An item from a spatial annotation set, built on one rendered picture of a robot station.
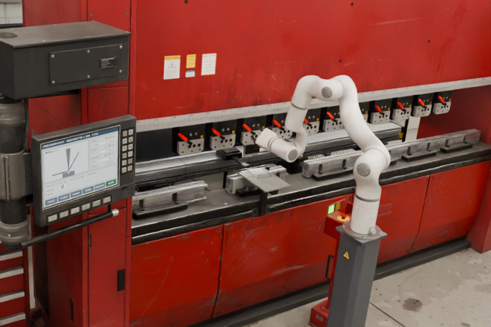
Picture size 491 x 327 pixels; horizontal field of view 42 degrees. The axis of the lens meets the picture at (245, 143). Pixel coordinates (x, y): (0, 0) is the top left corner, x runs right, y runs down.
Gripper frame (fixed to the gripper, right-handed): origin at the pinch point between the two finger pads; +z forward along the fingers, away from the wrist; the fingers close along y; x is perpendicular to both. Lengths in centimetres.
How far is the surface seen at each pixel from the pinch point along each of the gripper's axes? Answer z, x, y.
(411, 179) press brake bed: 2, 139, -45
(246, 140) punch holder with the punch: 12.3, 7.1, 5.3
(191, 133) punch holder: 13.3, -25.8, 20.9
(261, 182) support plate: -1.7, 22.1, 19.5
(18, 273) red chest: 27, -50, 130
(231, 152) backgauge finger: 36.3, 23.2, 14.5
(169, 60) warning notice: 13, -63, -1
